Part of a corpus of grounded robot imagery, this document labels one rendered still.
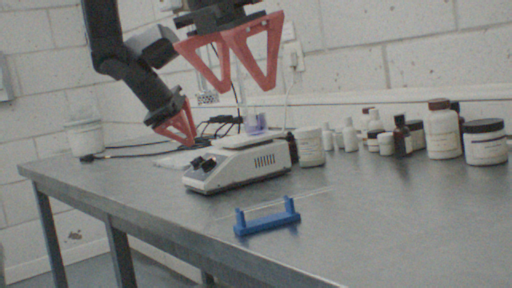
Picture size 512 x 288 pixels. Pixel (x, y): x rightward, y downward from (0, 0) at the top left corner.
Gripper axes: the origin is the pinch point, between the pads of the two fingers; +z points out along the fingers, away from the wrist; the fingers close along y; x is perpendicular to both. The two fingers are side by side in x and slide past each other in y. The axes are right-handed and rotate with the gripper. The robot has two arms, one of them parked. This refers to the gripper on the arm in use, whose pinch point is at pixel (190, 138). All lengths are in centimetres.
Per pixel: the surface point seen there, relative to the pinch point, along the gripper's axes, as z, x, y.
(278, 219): 8.5, -16.5, -29.6
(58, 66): -9, 134, 209
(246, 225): 6.0, -12.6, -31.0
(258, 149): 10.7, -8.5, 3.3
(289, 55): 15, -11, 65
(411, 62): 23, -40, 32
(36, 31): -30, 131, 211
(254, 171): 13.2, -5.7, 0.6
